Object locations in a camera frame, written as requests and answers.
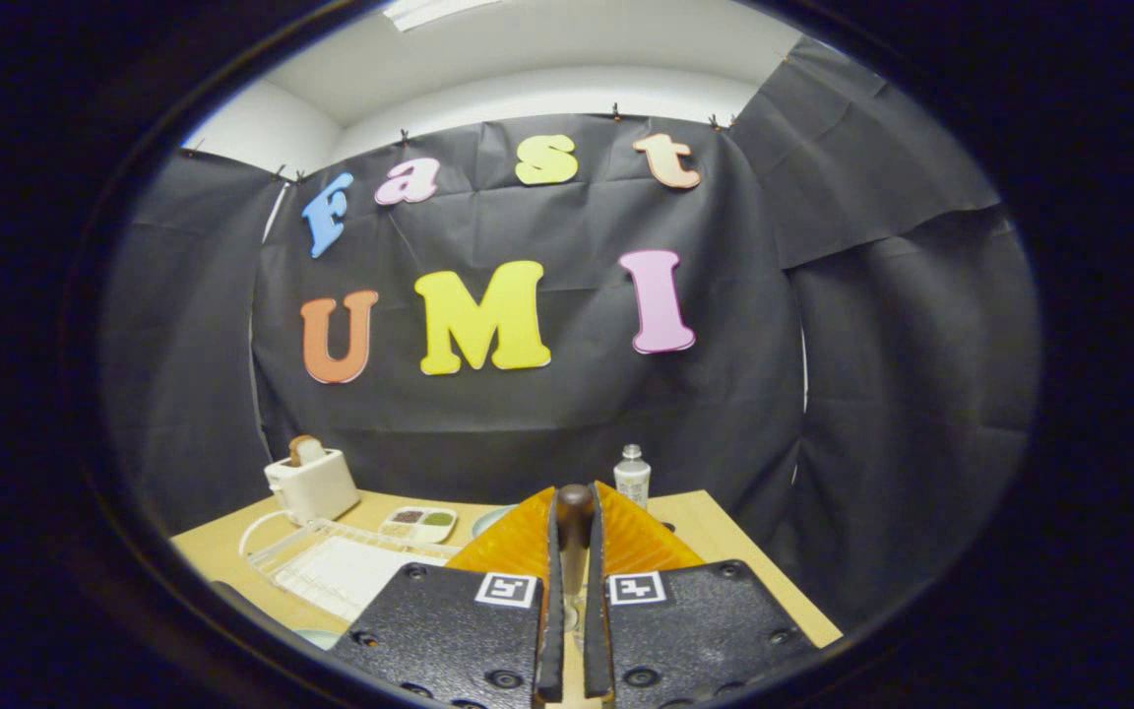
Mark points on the dark brown beans portion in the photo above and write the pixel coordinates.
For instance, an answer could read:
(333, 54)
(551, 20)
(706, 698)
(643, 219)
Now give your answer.
(409, 515)

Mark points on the pale green meat plate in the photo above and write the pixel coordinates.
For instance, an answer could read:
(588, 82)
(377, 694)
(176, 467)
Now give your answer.
(490, 520)

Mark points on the green beans portion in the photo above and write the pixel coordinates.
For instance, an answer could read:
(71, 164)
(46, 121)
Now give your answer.
(438, 518)

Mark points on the ceiling light panel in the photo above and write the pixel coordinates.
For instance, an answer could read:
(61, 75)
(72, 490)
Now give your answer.
(429, 10)

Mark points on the white compartment tray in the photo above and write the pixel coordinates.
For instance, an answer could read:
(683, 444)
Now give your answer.
(419, 533)

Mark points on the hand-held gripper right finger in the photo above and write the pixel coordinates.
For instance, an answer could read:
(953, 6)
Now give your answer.
(695, 630)

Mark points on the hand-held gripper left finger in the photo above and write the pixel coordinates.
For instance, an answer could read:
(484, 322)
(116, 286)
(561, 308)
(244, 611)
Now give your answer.
(449, 630)

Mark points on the white toaster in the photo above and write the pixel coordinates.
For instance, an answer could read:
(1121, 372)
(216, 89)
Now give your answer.
(316, 487)

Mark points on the beige beans portion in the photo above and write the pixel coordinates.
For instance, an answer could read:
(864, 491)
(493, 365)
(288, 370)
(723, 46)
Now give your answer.
(398, 530)

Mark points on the white bottle with green label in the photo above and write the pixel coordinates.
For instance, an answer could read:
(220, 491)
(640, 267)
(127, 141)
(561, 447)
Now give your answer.
(632, 480)

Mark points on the black backdrop cloth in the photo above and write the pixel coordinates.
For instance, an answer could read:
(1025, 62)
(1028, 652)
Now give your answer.
(547, 414)

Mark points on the toast bread slice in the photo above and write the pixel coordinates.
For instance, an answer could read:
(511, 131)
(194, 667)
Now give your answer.
(307, 451)

